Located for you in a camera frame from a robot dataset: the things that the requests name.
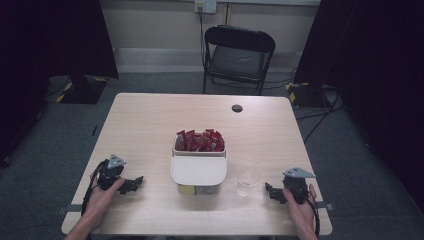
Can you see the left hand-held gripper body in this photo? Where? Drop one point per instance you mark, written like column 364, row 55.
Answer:
column 111, row 173

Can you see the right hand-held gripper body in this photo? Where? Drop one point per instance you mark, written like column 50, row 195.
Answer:
column 296, row 185

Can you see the clear plastic cup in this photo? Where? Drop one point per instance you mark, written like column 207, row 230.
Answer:
column 248, row 180

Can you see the white box lid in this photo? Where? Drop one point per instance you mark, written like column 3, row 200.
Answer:
column 199, row 170

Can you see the clear storage box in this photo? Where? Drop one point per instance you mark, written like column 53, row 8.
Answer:
column 208, row 190

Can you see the person's right hand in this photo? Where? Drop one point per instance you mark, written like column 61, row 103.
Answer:
column 304, row 215

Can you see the person's left hand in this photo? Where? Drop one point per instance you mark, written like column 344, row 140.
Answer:
column 98, row 203

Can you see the yellow lemon slice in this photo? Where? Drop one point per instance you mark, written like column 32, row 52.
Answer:
column 186, row 190

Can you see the bunch of red packets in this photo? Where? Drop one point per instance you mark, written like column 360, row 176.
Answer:
column 200, row 141

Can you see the black stand base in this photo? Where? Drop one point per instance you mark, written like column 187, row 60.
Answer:
column 81, row 91
column 306, row 95

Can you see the black folding chair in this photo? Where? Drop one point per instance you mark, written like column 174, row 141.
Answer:
column 238, row 60

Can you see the black curtain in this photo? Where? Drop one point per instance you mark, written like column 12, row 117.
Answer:
column 50, row 50
column 376, row 66

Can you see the grey table bracket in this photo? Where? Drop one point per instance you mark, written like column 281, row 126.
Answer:
column 70, row 209
column 328, row 206

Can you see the white wall socket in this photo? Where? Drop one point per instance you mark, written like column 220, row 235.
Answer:
column 206, row 6

